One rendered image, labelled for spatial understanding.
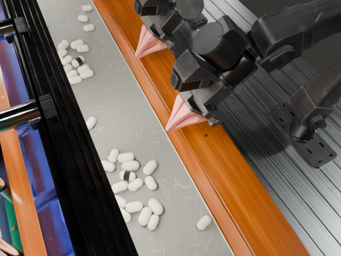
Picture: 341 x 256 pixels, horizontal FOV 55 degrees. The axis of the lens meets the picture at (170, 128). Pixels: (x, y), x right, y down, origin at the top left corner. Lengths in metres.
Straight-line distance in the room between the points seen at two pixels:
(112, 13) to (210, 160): 0.57
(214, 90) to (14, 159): 0.46
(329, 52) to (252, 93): 1.35
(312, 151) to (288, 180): 0.10
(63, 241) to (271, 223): 0.46
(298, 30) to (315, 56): 1.65
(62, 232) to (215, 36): 0.36
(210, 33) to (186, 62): 0.06
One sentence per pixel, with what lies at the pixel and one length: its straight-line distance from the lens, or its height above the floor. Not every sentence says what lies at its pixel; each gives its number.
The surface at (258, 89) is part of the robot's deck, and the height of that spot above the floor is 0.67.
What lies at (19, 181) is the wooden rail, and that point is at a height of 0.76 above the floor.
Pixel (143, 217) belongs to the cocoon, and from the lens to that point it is 0.67.
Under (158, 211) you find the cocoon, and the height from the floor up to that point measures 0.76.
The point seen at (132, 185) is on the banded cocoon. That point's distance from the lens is 0.70.
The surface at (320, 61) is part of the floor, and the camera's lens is 2.19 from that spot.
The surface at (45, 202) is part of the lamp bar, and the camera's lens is 0.35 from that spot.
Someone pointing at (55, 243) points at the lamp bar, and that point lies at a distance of 0.34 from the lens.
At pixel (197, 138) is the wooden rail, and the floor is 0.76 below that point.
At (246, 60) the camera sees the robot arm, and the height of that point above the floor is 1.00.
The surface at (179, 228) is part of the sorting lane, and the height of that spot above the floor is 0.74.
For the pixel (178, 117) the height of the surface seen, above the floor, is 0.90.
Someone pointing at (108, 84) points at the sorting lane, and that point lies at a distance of 0.89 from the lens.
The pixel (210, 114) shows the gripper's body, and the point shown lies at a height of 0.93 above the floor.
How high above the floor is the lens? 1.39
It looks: 55 degrees down
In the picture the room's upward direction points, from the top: straight up
